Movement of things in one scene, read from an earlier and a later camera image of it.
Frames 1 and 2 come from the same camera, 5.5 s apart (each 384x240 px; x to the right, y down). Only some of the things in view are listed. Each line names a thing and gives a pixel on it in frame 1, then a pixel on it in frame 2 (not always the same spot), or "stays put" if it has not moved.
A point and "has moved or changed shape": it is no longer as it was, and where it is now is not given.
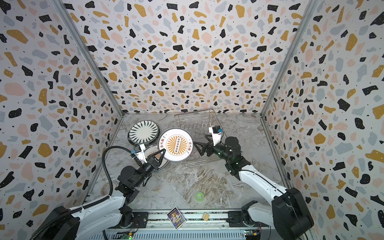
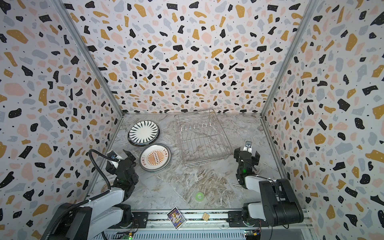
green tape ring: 199,196 stays put
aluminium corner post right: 308,12 stays put
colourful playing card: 176,218 stays put
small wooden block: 205,216 stays put
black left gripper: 153,165 → 110,170
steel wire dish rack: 197,123 stays put
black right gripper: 208,149 → 247,154
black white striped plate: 143,132 stays put
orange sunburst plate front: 178,143 has moved or changed shape
